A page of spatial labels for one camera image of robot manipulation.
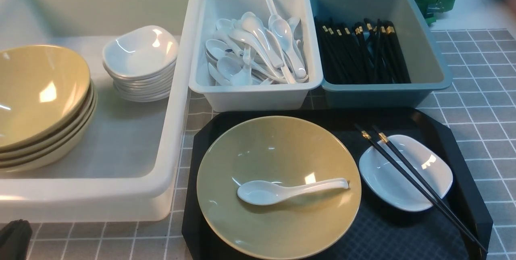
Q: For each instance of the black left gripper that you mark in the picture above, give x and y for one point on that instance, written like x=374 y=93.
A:
x=15 y=239

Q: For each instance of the white ceramic soup spoon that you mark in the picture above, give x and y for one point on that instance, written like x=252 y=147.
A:
x=265 y=193

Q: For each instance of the yellow noodle bowl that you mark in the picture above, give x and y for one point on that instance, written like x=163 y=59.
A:
x=287 y=152

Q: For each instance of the white square sauce dish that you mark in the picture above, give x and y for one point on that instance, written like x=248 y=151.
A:
x=391 y=186

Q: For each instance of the stacked yellow bowl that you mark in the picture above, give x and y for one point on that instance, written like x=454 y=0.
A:
x=33 y=156
x=65 y=145
x=41 y=87
x=40 y=144

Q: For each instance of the bottom stacked yellow bowl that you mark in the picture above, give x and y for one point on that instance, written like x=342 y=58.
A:
x=65 y=145

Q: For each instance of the top stacked yellow bowl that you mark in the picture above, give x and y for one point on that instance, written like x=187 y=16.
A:
x=41 y=87

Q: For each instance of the large white plastic tub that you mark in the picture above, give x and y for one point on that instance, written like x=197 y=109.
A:
x=124 y=167

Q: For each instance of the lower stacked white dishes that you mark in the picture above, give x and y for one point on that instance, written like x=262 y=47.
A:
x=146 y=90

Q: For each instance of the top stacked white dish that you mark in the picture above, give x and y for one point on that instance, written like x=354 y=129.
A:
x=141 y=53

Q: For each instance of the white spoons pile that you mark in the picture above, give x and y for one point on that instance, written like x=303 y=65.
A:
x=245 y=51

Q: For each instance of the white spoon bin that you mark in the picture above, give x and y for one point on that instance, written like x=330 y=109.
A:
x=254 y=97

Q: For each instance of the black serving tray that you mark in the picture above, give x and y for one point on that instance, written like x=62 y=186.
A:
x=378 y=232

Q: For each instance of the black chopsticks bundle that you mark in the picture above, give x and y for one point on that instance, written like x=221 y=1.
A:
x=368 y=52

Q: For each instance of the blue-grey chopstick bin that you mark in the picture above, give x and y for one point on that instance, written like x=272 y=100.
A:
x=426 y=65

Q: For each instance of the grey checkered table mat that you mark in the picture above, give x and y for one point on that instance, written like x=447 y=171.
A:
x=479 y=108

